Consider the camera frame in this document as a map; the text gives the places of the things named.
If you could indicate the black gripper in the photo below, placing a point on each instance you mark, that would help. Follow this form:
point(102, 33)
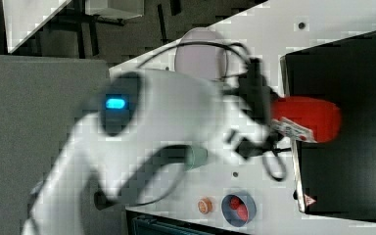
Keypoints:
point(257, 96)

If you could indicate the red felt ketchup bottle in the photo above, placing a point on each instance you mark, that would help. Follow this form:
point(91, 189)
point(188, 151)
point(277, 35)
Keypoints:
point(306, 119)

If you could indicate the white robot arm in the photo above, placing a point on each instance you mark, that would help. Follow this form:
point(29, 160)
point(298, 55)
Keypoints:
point(139, 116)

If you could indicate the black toy oven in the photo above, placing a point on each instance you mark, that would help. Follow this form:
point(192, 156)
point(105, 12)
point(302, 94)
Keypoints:
point(338, 179)

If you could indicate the pink round plate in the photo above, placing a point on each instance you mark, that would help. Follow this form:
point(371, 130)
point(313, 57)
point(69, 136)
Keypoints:
point(203, 61)

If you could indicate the red strawberry toy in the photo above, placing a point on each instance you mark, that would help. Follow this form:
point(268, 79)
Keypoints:
point(234, 203)

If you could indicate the orange slice toy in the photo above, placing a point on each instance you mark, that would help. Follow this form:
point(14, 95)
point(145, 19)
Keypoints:
point(204, 205)

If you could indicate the blue bowl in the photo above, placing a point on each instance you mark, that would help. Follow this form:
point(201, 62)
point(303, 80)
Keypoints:
point(244, 214)

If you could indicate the grey partition panel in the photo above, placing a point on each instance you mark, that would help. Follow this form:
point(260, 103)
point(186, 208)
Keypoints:
point(40, 98)

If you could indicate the white table in background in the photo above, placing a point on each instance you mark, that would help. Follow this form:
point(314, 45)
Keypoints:
point(22, 18)

